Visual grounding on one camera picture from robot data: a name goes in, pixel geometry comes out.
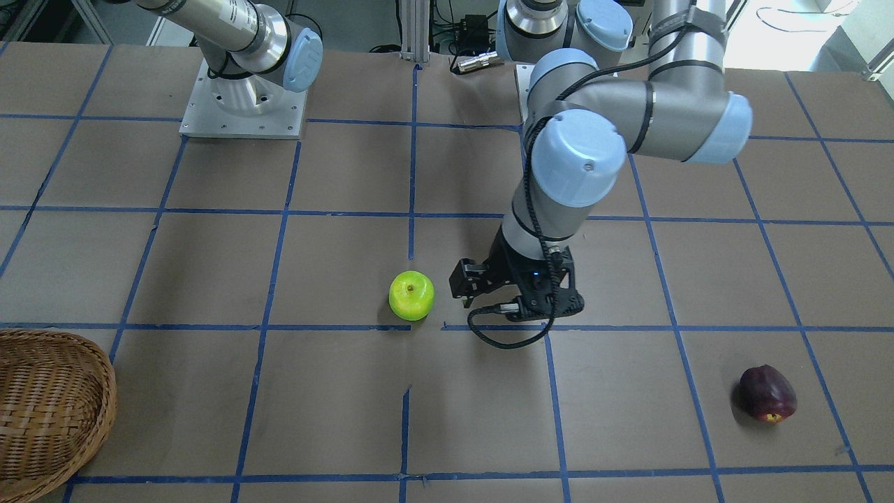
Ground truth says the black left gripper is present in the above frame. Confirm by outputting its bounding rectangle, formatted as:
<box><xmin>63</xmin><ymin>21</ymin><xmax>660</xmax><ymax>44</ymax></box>
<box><xmin>449</xmin><ymin>230</ymin><xmax>585</xmax><ymax>322</ymax></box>

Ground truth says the green apple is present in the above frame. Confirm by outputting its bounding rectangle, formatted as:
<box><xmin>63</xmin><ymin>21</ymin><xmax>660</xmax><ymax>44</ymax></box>
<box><xmin>388</xmin><ymin>270</ymin><xmax>435</xmax><ymax>321</ymax></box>

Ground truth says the dark red apple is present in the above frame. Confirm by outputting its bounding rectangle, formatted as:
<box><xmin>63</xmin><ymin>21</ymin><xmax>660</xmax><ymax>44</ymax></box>
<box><xmin>738</xmin><ymin>364</ymin><xmax>798</xmax><ymax>424</ymax></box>

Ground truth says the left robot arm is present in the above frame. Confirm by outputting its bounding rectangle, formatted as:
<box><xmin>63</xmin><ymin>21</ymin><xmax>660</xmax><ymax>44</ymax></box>
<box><xmin>449</xmin><ymin>1</ymin><xmax>753</xmax><ymax>321</ymax></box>

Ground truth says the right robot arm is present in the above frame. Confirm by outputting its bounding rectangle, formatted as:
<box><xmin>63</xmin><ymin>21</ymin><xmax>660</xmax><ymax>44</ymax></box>
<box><xmin>137</xmin><ymin>1</ymin><xmax>323</xmax><ymax>92</ymax></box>

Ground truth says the wicker basket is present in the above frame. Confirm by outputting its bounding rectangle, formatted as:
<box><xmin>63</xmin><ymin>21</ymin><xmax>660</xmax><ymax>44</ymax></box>
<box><xmin>1</xmin><ymin>328</ymin><xmax>117</xmax><ymax>502</ymax></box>

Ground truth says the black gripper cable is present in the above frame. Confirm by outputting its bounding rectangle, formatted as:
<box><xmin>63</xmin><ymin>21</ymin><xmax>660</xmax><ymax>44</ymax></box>
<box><xmin>467</xmin><ymin>21</ymin><xmax>699</xmax><ymax>349</ymax></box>

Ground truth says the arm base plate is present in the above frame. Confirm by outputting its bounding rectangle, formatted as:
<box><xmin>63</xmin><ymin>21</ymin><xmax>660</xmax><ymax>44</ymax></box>
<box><xmin>179</xmin><ymin>61</ymin><xmax>307</xmax><ymax>140</ymax></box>
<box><xmin>515</xmin><ymin>64</ymin><xmax>533</xmax><ymax>124</ymax></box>

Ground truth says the aluminium frame post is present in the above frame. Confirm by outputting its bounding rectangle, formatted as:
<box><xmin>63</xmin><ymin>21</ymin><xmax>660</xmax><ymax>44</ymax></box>
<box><xmin>398</xmin><ymin>0</ymin><xmax>432</xmax><ymax>66</ymax></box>

